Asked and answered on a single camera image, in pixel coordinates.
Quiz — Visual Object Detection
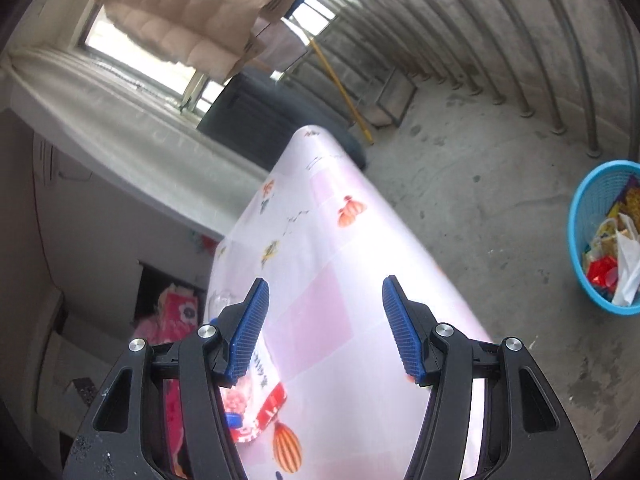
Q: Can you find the metal frame stand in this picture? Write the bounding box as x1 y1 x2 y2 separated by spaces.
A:
357 67 418 128

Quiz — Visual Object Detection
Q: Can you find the red plastic wrapper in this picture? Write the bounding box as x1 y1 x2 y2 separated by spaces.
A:
586 255 621 288

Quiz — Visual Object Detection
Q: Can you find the white cloth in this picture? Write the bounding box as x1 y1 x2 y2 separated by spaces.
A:
611 212 640 307

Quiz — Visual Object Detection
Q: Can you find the dark cabinet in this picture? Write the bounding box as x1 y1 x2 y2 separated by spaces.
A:
196 70 368 171

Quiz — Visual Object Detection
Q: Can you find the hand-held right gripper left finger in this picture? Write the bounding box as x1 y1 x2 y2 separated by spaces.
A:
62 277 271 480

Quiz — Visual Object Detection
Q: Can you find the blue plastic wastebasket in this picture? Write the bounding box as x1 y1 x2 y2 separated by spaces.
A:
568 160 640 317

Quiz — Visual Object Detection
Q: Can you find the red white snack packet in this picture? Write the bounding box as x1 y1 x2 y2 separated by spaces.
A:
217 340 288 443

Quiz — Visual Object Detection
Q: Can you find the beige puffer jacket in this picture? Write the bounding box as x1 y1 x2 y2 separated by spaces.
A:
90 0 321 81

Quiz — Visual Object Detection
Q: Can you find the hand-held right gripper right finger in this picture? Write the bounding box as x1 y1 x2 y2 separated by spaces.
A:
382 275 593 480

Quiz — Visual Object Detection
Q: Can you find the yellow handle broom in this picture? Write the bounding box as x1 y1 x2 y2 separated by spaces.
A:
285 0 376 147

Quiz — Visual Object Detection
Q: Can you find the table with pink cloth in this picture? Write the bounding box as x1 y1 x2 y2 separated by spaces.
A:
205 125 501 480

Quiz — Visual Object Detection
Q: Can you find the red floral box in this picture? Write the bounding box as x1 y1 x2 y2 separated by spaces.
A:
132 284 207 480

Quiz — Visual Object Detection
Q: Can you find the yellow snack packet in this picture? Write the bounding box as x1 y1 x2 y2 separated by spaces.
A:
582 200 640 261

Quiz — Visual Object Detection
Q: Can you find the metal balcony railing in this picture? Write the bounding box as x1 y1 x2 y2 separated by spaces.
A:
300 0 640 158

